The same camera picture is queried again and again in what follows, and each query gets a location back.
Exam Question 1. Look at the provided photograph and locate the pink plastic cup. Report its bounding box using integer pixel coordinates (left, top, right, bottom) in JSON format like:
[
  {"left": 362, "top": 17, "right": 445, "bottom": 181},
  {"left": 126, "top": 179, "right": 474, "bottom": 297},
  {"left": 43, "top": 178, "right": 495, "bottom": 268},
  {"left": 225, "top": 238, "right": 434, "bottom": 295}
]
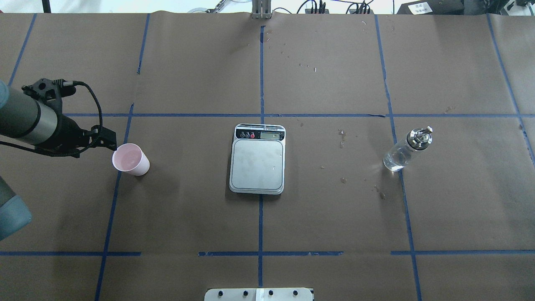
[{"left": 112, "top": 143, "right": 150, "bottom": 176}]

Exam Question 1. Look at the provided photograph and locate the white digital kitchen scale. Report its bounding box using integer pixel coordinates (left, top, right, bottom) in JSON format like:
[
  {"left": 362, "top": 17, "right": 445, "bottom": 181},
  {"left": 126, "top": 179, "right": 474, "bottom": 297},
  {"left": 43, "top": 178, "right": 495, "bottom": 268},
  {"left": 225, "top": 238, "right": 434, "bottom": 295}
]
[{"left": 229, "top": 123, "right": 286, "bottom": 196}]

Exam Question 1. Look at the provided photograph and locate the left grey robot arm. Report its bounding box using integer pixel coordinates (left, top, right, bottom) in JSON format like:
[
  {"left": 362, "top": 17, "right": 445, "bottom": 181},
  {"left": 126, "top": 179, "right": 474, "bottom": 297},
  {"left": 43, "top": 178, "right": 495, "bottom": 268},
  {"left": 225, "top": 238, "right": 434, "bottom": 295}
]
[{"left": 0, "top": 78, "right": 118, "bottom": 158}]

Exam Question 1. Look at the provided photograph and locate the black equipment box with label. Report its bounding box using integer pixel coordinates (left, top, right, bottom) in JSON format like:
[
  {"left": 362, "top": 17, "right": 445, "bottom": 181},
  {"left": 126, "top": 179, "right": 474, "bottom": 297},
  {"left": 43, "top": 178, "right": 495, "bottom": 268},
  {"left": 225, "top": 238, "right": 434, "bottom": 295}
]
[{"left": 395, "top": 0, "right": 465, "bottom": 15}]

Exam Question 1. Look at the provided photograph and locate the clear glass sauce bottle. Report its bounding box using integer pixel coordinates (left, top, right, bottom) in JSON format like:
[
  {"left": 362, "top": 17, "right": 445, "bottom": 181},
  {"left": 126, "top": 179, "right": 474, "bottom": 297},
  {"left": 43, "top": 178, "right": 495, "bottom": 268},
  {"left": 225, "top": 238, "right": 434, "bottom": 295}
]
[{"left": 383, "top": 126, "right": 433, "bottom": 172}]

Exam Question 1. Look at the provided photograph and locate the aluminium frame post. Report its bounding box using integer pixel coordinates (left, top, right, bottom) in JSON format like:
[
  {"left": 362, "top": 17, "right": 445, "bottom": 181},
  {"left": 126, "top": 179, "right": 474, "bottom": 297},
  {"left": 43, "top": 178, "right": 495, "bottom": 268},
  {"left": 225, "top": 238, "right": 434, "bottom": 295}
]
[{"left": 252, "top": 0, "right": 273, "bottom": 20}]

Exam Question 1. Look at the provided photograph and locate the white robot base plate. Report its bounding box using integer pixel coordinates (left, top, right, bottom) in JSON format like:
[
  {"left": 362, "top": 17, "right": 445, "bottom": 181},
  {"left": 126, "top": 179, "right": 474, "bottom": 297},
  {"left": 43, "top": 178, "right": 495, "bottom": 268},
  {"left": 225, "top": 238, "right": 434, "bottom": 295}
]
[{"left": 204, "top": 287, "right": 315, "bottom": 301}]

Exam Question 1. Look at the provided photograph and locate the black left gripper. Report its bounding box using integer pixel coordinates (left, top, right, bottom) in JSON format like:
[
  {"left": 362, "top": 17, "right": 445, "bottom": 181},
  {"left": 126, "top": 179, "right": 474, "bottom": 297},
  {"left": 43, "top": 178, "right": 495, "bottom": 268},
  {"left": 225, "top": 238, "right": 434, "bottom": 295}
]
[{"left": 49, "top": 115, "right": 117, "bottom": 158}]

